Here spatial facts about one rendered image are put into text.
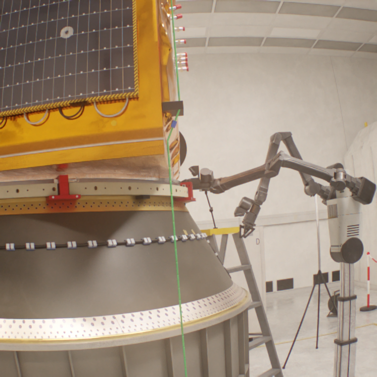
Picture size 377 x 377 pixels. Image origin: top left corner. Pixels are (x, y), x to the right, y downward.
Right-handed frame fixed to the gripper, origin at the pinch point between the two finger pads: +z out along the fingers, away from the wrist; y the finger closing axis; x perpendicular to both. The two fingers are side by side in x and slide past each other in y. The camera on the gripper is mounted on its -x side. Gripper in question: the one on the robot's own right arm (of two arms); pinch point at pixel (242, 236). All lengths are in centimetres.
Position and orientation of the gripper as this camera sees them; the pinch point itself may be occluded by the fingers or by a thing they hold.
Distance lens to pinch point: 284.4
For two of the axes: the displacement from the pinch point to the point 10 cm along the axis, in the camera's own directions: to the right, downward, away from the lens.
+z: -4.3, 8.9, -1.4
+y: 1.2, -0.9, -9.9
